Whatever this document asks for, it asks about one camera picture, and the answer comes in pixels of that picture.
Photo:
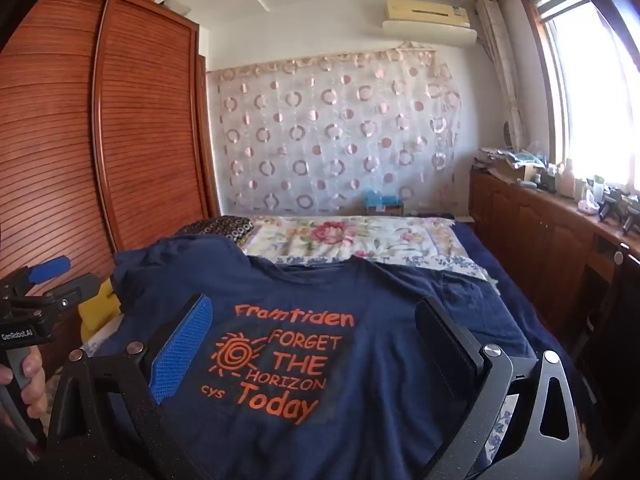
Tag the sheer circle-patterned curtain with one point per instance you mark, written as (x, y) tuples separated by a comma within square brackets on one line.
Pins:
[(325, 135)]

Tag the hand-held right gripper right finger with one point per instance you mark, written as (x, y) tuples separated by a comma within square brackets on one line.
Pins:
[(445, 340)]

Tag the dark circle-dotted folded cloth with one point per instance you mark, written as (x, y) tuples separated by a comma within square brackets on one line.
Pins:
[(225, 227)]

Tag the person's left hand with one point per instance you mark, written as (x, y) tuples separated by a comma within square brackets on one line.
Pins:
[(36, 385)]

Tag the window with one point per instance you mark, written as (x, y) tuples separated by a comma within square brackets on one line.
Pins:
[(590, 85)]

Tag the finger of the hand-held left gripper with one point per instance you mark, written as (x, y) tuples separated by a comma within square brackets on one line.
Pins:
[(75, 290), (50, 267)]

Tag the beige window curtain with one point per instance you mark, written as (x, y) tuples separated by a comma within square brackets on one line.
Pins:
[(500, 60)]

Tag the yellow cloth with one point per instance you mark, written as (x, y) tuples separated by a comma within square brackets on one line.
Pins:
[(97, 310)]

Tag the long low wooden cabinet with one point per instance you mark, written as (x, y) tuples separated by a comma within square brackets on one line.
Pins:
[(525, 230)]

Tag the cream wall air conditioner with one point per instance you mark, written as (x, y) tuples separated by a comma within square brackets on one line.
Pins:
[(425, 25)]

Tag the rose floral blanket navy border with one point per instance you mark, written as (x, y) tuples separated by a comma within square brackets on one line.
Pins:
[(325, 237)]

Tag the cardboard box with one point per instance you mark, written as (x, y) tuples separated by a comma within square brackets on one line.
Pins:
[(515, 172)]

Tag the wooden slatted wardrobe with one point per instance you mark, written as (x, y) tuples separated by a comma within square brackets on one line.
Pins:
[(140, 135)]

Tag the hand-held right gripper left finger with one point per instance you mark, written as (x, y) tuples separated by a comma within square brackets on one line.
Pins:
[(182, 350)]

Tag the grey item atop wardrobe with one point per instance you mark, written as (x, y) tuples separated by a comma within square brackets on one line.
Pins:
[(175, 7)]

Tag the black device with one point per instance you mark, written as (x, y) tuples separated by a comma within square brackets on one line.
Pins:
[(617, 207)]

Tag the small white bottle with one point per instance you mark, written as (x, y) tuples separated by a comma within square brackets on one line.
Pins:
[(590, 197)]

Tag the navy printed t-shirt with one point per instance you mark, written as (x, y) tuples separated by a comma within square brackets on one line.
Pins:
[(300, 300)]

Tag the stack of papers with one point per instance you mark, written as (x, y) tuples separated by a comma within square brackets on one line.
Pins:
[(485, 157)]

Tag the clear plastic bag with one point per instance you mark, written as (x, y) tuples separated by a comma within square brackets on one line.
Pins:
[(525, 157)]

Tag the blue tissue pack on box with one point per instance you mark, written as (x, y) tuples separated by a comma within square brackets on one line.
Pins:
[(380, 200)]

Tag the blue floral white cloth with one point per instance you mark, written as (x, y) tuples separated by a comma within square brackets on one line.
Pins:
[(450, 266)]

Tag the pink bottle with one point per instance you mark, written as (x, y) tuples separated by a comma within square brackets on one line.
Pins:
[(566, 182)]

